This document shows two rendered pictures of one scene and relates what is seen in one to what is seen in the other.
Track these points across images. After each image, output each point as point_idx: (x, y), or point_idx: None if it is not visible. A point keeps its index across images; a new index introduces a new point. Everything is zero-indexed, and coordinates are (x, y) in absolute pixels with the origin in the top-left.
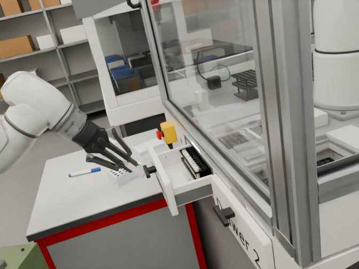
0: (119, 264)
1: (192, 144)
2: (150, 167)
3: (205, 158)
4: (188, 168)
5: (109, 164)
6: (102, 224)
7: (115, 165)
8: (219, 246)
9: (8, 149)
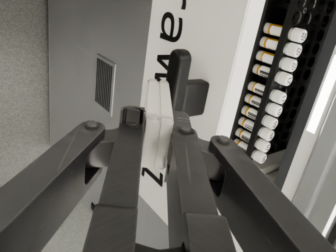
0: None
1: (329, 48)
2: (195, 98)
3: (295, 179)
4: (248, 81)
5: (77, 202)
6: None
7: (96, 155)
8: (133, 58)
9: None
